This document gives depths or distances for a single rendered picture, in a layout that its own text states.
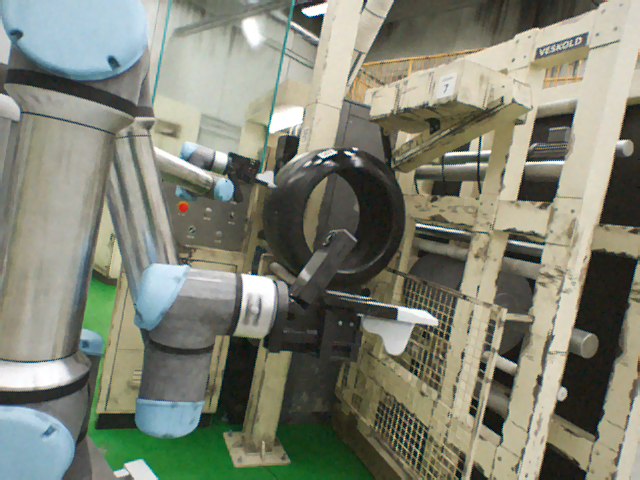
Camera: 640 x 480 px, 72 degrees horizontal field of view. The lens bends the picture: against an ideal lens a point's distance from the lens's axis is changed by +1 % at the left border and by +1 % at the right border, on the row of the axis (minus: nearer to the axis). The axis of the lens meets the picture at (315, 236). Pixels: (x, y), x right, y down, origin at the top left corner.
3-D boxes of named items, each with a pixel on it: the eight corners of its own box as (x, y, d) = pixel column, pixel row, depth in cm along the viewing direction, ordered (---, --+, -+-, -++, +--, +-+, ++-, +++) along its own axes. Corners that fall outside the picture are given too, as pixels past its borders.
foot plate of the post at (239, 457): (222, 434, 217) (224, 427, 217) (273, 433, 228) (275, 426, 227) (234, 467, 192) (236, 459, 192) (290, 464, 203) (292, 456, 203)
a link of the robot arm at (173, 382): (195, 398, 60) (210, 321, 60) (202, 444, 50) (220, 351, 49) (134, 396, 57) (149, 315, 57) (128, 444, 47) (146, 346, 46)
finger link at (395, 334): (433, 360, 54) (360, 346, 57) (439, 313, 55) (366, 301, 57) (433, 365, 51) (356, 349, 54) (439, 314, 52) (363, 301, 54)
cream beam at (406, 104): (366, 121, 202) (372, 89, 201) (410, 135, 212) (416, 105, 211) (455, 100, 146) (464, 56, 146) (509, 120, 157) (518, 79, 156)
